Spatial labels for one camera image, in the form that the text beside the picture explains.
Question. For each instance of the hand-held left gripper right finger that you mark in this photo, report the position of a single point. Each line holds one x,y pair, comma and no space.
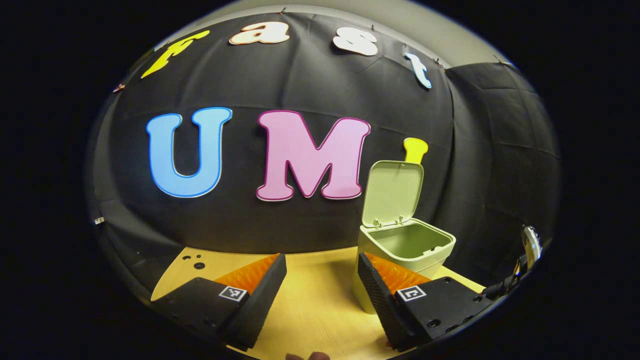
380,300

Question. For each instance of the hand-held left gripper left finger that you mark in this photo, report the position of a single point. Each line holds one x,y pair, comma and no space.
262,300

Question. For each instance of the green desktop garbage bin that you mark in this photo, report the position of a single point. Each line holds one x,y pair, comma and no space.
395,195

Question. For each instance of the wooden desktop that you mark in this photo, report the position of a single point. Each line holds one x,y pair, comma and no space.
320,300

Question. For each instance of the white cloth clip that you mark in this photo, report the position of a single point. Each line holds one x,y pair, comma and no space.
99,220

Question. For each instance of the black backdrop cloth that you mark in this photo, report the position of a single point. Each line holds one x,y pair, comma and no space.
310,85

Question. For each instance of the copper cloth clip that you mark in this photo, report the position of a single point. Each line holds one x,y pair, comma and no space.
118,88

